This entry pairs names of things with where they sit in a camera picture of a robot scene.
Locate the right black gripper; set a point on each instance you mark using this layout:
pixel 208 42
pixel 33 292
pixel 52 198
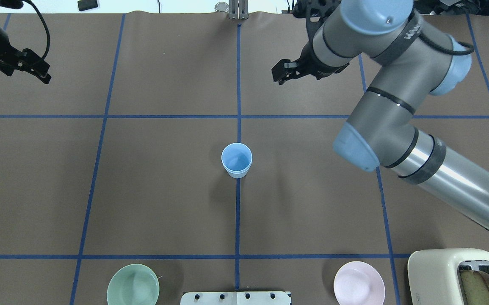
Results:
pixel 312 67

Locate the light blue cup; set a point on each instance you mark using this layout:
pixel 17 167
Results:
pixel 237 159

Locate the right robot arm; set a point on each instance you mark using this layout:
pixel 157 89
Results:
pixel 416 60

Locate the small black pad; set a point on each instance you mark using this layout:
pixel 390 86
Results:
pixel 84 5

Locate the brown table mat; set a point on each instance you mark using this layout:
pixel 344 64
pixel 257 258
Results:
pixel 118 161

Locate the pink bowl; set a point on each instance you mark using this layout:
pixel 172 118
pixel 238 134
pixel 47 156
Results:
pixel 359 283

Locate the green bowl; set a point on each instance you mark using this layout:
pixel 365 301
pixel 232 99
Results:
pixel 134 284

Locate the cream toaster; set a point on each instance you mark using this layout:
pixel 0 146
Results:
pixel 456 276

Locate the bread slice in toaster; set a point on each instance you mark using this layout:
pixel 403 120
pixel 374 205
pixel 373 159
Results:
pixel 475 286

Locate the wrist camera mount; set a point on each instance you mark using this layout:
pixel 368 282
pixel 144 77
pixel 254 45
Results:
pixel 315 12

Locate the aluminium frame post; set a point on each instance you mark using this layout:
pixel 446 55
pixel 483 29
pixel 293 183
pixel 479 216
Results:
pixel 238 9

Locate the white mount base plate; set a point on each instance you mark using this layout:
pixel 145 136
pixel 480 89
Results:
pixel 237 298

